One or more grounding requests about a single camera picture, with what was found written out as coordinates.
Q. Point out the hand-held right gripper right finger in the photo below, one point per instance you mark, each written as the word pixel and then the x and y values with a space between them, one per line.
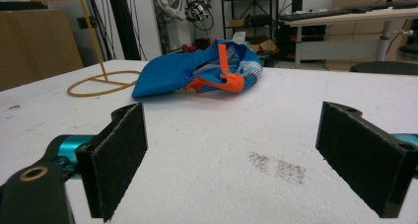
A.
pixel 364 161

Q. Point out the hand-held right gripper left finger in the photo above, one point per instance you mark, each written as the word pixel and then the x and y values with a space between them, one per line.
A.
pixel 113 161

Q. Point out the blue and orange cloth bag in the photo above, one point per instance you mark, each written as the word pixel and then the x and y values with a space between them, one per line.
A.
pixel 171 73

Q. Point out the dark round stool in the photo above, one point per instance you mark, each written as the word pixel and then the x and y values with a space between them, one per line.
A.
pixel 384 67

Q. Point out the light wooden desk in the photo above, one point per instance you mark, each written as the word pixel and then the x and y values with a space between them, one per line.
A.
pixel 348 36

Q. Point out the brown cardboard panel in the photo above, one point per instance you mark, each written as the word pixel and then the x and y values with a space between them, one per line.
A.
pixel 34 46

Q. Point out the black keyboard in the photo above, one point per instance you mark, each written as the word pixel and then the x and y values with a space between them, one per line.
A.
pixel 310 15

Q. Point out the open cardboard box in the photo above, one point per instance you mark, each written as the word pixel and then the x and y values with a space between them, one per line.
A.
pixel 261 43

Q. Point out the black metal shelf rack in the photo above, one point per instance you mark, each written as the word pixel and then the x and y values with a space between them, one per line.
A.
pixel 251 16

